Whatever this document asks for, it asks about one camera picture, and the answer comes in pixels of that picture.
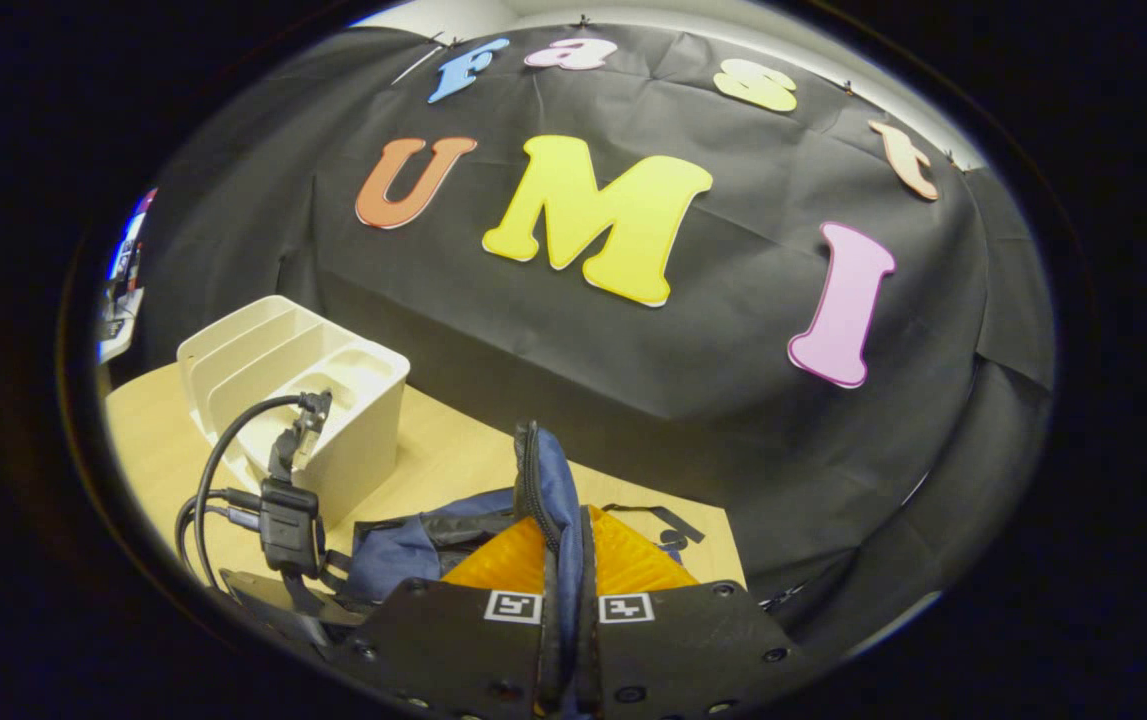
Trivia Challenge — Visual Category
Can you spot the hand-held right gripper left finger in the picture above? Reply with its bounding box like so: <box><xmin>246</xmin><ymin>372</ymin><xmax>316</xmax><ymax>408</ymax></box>
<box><xmin>330</xmin><ymin>515</ymin><xmax>559</xmax><ymax>720</ymax></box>

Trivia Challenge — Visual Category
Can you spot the white plastic bookshelf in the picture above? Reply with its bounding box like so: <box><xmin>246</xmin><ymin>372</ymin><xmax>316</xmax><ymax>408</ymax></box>
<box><xmin>177</xmin><ymin>295</ymin><xmax>411</xmax><ymax>526</ymax></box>

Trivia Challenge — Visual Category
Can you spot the lit screen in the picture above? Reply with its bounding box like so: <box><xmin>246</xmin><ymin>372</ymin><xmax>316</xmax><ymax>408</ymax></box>
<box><xmin>108</xmin><ymin>188</ymin><xmax>158</xmax><ymax>296</ymax></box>

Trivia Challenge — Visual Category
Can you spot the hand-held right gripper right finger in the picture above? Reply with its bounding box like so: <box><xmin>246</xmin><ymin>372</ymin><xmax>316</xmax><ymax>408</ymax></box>
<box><xmin>578</xmin><ymin>505</ymin><xmax>804</xmax><ymax>720</ymax></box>

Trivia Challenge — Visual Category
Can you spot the black cable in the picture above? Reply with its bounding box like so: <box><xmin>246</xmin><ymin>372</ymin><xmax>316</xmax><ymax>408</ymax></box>
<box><xmin>193</xmin><ymin>394</ymin><xmax>306</xmax><ymax>591</ymax></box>
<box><xmin>175</xmin><ymin>488</ymin><xmax>264</xmax><ymax>561</ymax></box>

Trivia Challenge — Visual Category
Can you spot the blue schoolbag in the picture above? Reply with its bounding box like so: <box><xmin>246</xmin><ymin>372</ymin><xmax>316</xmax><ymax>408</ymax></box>
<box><xmin>343</xmin><ymin>420</ymin><xmax>706</xmax><ymax>611</ymax></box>

